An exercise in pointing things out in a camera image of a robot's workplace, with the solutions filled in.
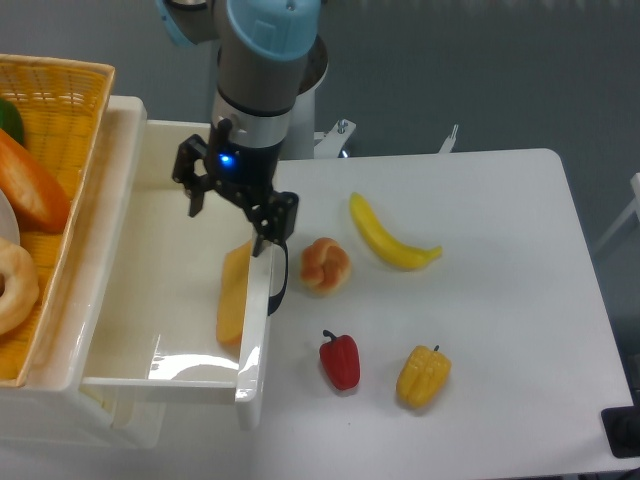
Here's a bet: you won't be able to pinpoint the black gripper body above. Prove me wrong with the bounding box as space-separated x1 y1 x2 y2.
204 119 282 210

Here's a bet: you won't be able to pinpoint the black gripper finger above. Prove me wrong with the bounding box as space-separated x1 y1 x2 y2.
172 134 208 217
239 189 299 257

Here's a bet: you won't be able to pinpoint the orange bread slice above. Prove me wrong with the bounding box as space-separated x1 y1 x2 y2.
216 241 252 346

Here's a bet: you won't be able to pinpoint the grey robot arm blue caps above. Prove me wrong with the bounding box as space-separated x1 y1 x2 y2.
156 1 321 256

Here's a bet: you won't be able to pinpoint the knotted bread roll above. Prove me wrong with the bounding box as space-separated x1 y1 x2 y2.
299 237 352 296

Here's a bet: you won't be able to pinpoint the open white upper drawer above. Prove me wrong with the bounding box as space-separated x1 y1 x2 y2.
85 120 275 430

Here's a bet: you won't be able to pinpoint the white drawer cabinet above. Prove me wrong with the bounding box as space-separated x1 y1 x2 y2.
1 96 165 448

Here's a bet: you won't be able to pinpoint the yellow banana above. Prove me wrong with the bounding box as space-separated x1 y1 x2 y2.
349 192 443 271

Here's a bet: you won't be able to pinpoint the yellow woven basket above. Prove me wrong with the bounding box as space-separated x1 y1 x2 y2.
1 54 115 388

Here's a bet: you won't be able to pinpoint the red bell pepper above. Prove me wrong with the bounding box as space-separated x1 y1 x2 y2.
319 330 361 391

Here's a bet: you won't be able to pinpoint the orange baguette loaf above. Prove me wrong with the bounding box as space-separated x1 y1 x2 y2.
1 130 71 234

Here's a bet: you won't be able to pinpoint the green pepper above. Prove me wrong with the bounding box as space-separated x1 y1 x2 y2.
0 98 25 146

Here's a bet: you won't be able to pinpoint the white plate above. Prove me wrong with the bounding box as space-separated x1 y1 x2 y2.
0 191 21 245

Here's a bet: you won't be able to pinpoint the yellow bell pepper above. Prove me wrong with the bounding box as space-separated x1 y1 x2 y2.
396 345 451 409

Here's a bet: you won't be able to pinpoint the beige bagel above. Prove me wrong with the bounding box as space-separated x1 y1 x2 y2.
1 238 40 334

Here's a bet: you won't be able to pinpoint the black device at table edge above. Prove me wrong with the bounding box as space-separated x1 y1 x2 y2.
601 406 639 459

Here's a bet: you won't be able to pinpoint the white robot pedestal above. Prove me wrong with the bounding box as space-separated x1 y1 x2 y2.
280 35 329 160

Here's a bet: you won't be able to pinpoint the black drawer handle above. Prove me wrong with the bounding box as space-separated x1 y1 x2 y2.
268 244 289 315

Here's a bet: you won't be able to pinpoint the white metal table bracket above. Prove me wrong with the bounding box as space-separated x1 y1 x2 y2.
314 119 357 159

